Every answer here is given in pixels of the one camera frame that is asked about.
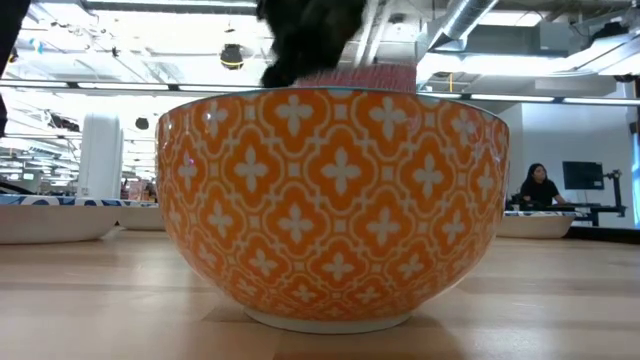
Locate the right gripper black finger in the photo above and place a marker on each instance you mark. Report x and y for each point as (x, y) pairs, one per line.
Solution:
(280, 77)

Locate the pink patterned ceramic bowl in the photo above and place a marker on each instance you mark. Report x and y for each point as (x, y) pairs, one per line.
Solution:
(370, 77)

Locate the orange patterned ceramic bowl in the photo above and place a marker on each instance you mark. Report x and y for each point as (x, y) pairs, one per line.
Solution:
(330, 200)

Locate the blue white paper bowl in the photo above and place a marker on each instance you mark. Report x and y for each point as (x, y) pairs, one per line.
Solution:
(535, 226)
(142, 217)
(50, 225)

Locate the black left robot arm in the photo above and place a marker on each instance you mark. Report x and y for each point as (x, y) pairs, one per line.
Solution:
(10, 25)

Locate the black yellow ceiling dome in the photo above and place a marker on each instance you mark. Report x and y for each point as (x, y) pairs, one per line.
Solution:
(231, 56)

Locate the small black ceiling dome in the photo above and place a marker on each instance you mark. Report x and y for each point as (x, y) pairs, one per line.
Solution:
(142, 123)

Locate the white cylindrical column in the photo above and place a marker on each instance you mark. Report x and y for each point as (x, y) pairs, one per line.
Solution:
(100, 155)

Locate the black desk equipment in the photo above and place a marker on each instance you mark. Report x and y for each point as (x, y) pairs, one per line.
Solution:
(515, 204)

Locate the person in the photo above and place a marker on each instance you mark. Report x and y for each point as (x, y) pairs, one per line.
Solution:
(539, 190)

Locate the black computer monitor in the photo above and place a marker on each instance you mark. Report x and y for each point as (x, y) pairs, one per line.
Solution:
(582, 175)

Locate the black office desk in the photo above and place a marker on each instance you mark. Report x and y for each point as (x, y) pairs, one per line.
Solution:
(595, 207)

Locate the blue glowing screen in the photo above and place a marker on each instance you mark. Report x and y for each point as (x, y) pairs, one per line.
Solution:
(636, 185)

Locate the silver round ceiling duct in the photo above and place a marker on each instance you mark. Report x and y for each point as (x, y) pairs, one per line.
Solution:
(465, 20)

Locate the grey horizontal frame bar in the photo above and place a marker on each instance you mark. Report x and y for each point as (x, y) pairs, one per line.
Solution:
(125, 86)

